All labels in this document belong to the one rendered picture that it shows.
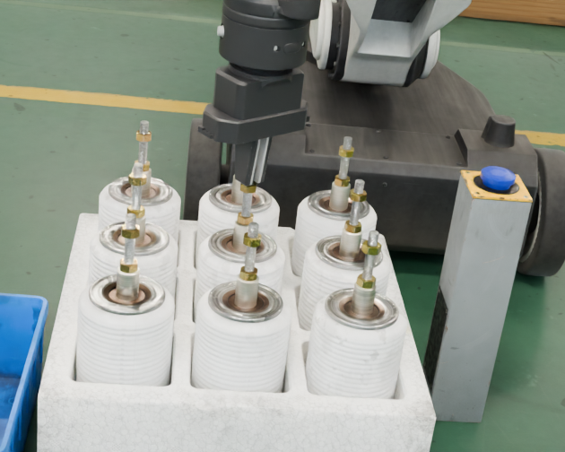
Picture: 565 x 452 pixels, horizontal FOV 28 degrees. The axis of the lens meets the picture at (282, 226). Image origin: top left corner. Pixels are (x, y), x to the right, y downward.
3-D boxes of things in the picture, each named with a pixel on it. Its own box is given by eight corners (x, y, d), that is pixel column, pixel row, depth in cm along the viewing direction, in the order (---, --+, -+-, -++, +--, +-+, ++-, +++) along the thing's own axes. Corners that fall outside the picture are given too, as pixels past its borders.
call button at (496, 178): (474, 179, 132) (478, 163, 131) (508, 182, 132) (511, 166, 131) (482, 195, 128) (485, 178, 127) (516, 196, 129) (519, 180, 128)
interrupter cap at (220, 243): (194, 248, 122) (194, 243, 122) (234, 226, 128) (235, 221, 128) (250, 273, 119) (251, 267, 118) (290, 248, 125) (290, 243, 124)
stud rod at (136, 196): (129, 226, 122) (132, 162, 118) (137, 225, 122) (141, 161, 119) (132, 230, 121) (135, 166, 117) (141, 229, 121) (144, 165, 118)
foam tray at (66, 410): (76, 332, 150) (80, 212, 142) (364, 349, 154) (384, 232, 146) (35, 538, 115) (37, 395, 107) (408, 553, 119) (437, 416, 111)
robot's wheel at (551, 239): (499, 237, 189) (524, 127, 180) (528, 239, 190) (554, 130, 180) (525, 299, 171) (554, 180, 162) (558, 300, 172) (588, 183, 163)
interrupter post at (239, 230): (227, 248, 123) (230, 221, 122) (239, 241, 125) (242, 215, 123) (245, 256, 122) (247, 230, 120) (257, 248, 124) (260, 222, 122)
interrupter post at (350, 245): (351, 264, 123) (355, 237, 122) (333, 256, 124) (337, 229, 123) (363, 256, 125) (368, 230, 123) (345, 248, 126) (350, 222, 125)
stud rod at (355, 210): (350, 245, 123) (360, 183, 120) (343, 241, 124) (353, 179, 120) (357, 243, 124) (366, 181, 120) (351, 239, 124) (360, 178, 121)
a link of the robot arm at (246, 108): (233, 154, 110) (245, 37, 105) (177, 120, 116) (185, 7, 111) (328, 133, 118) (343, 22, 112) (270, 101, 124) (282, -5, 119)
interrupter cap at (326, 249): (356, 280, 120) (357, 274, 120) (300, 254, 124) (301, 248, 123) (395, 257, 125) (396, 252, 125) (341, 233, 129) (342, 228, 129)
